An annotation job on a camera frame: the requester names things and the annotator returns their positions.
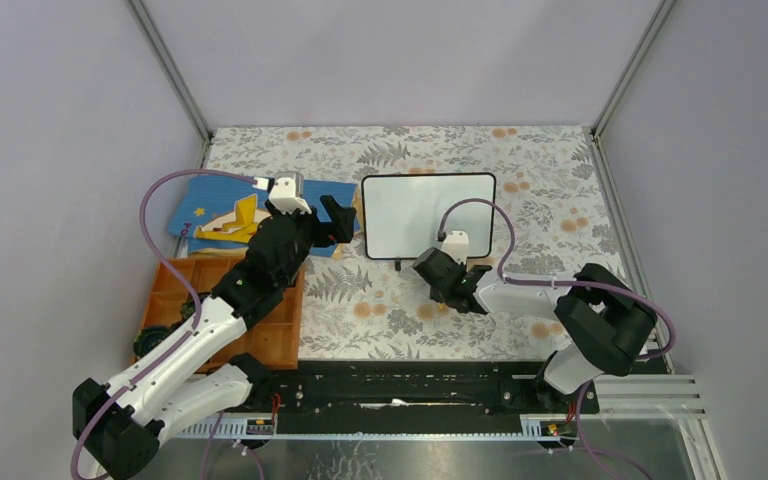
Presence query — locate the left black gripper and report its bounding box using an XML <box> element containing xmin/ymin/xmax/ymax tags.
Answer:
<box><xmin>266</xmin><ymin>197</ymin><xmax>356</xmax><ymax>289</ymax></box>

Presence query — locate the black framed whiteboard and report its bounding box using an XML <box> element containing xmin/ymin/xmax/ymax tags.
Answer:
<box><xmin>360</xmin><ymin>172</ymin><xmax>497</xmax><ymax>261</ymax></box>

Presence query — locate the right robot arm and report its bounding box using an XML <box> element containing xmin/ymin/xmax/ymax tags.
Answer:
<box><xmin>413</xmin><ymin>247</ymin><xmax>658</xmax><ymax>412</ymax></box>

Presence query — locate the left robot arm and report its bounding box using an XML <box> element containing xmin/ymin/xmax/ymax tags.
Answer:
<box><xmin>70</xmin><ymin>195</ymin><xmax>357</xmax><ymax>479</ymax></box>

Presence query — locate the floral table mat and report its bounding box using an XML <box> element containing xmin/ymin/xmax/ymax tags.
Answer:
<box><xmin>206</xmin><ymin>126</ymin><xmax>625</xmax><ymax>360</ymax></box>

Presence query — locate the blue pikachu cloth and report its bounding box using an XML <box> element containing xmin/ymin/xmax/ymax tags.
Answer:
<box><xmin>167</xmin><ymin>175</ymin><xmax>357</xmax><ymax>253</ymax></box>

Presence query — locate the wooden compartment tray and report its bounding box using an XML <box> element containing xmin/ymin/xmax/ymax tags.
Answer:
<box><xmin>139</xmin><ymin>257</ymin><xmax>305</xmax><ymax>374</ymax></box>

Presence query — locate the dark round object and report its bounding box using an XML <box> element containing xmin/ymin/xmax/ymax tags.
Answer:
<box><xmin>132</xmin><ymin>322</ymin><xmax>181</xmax><ymax>359</ymax></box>

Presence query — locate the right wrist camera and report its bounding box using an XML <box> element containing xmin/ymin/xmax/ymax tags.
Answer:
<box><xmin>437</xmin><ymin>230</ymin><xmax>470</xmax><ymax>265</ymax></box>

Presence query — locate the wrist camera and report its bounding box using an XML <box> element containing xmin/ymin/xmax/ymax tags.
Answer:
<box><xmin>437</xmin><ymin>230</ymin><xmax>470</xmax><ymax>265</ymax></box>
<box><xmin>254</xmin><ymin>171</ymin><xmax>312</xmax><ymax>215</ymax></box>

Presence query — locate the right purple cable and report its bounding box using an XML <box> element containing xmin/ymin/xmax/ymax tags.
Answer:
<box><xmin>438</xmin><ymin>197</ymin><xmax>678</xmax><ymax>362</ymax></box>

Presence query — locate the purple cable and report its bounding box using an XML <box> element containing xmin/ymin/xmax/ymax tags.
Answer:
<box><xmin>438</xmin><ymin>197</ymin><xmax>678</xmax><ymax>362</ymax></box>
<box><xmin>69</xmin><ymin>169</ymin><xmax>266</xmax><ymax>480</ymax></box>

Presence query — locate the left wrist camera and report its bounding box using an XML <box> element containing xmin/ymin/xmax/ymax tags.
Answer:
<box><xmin>254</xmin><ymin>171</ymin><xmax>312</xmax><ymax>215</ymax></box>

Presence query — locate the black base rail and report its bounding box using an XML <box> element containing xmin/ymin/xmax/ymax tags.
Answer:
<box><xmin>235</xmin><ymin>360</ymin><xmax>599</xmax><ymax>436</ymax></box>

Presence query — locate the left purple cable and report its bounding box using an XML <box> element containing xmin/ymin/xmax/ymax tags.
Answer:
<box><xmin>69</xmin><ymin>169</ymin><xmax>266</xmax><ymax>480</ymax></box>

